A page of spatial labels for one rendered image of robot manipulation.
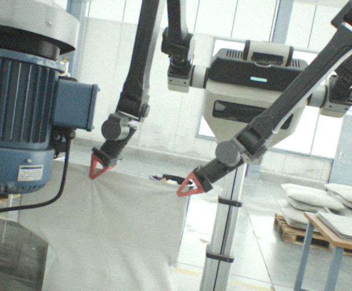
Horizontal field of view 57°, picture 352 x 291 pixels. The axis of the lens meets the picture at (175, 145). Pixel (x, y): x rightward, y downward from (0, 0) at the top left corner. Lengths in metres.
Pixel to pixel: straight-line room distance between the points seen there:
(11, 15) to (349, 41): 0.68
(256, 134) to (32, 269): 1.07
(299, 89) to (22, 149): 0.62
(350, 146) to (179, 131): 4.47
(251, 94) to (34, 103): 0.85
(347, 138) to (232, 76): 8.28
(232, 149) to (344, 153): 8.70
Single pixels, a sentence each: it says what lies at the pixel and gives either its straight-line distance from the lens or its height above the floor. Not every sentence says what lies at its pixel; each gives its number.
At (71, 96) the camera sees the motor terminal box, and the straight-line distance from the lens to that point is 0.63.
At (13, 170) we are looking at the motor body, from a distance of 0.63.
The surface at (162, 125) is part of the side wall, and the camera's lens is 9.02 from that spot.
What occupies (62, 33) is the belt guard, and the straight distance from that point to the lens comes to 0.63.
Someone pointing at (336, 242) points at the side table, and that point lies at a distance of 2.06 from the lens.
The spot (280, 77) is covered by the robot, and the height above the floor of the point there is 1.48.
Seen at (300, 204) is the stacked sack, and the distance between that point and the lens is 4.36.
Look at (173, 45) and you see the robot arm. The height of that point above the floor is 1.51.
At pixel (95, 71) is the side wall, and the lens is 9.63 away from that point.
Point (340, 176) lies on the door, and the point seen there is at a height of 0.49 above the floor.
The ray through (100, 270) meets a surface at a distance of 0.99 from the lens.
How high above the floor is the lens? 1.27
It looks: 5 degrees down
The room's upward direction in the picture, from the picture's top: 10 degrees clockwise
